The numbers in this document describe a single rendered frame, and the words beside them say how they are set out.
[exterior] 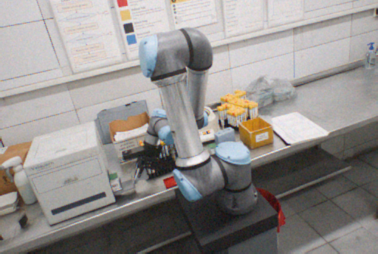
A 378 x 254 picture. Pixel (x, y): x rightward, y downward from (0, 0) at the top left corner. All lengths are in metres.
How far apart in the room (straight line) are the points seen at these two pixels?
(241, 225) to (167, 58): 0.60
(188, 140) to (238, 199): 0.29
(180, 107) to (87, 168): 0.55
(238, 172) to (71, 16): 1.20
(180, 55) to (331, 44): 1.77
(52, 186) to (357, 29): 2.34
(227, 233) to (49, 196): 0.71
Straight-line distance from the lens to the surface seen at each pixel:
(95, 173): 1.25
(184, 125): 0.86
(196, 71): 0.95
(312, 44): 2.35
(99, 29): 1.70
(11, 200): 1.63
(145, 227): 2.08
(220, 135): 1.46
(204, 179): 0.90
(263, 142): 1.52
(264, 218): 1.05
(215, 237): 1.01
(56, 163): 1.23
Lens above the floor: 1.68
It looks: 23 degrees down
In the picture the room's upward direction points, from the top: 10 degrees counter-clockwise
